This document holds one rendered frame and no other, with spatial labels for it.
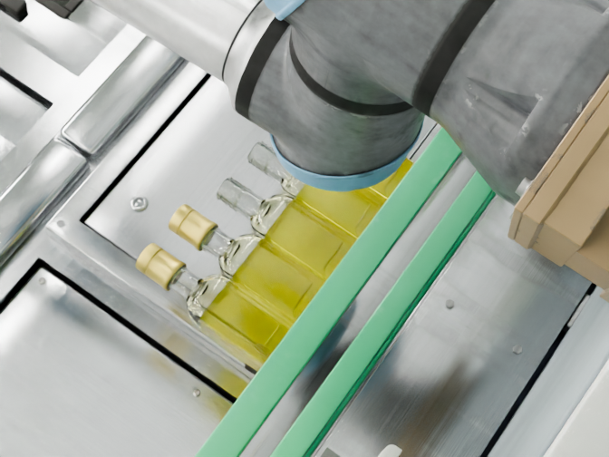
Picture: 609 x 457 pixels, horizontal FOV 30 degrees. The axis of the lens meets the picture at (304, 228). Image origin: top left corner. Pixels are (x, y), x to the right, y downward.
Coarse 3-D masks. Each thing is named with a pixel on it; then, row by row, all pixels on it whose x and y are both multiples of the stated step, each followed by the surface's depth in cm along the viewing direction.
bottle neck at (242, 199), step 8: (224, 184) 126; (232, 184) 126; (240, 184) 126; (224, 192) 126; (232, 192) 125; (240, 192) 125; (248, 192) 126; (224, 200) 126; (232, 200) 125; (240, 200) 125; (248, 200) 125; (256, 200) 125; (232, 208) 126; (240, 208) 125; (248, 208) 125; (248, 216) 125
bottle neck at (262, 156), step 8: (256, 144) 128; (264, 144) 129; (256, 152) 128; (264, 152) 128; (272, 152) 128; (248, 160) 129; (256, 160) 128; (264, 160) 128; (272, 160) 127; (256, 168) 129; (264, 168) 128; (272, 168) 128; (280, 168) 127; (272, 176) 128; (280, 176) 127
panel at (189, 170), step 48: (192, 96) 147; (144, 144) 142; (192, 144) 143; (240, 144) 144; (96, 192) 139; (144, 192) 140; (192, 192) 141; (96, 240) 137; (144, 240) 138; (144, 288) 135; (192, 336) 135
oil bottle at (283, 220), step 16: (256, 208) 125; (272, 208) 124; (288, 208) 124; (304, 208) 124; (256, 224) 123; (272, 224) 123; (288, 224) 123; (304, 224) 123; (320, 224) 123; (272, 240) 123; (288, 240) 122; (304, 240) 122; (320, 240) 122; (336, 240) 122; (352, 240) 122; (304, 256) 122; (320, 256) 122; (336, 256) 122; (320, 272) 121
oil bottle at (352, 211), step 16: (288, 176) 126; (288, 192) 126; (304, 192) 125; (320, 192) 125; (336, 192) 125; (352, 192) 125; (368, 192) 125; (320, 208) 124; (336, 208) 124; (352, 208) 124; (368, 208) 124; (336, 224) 124; (352, 224) 123; (368, 224) 124
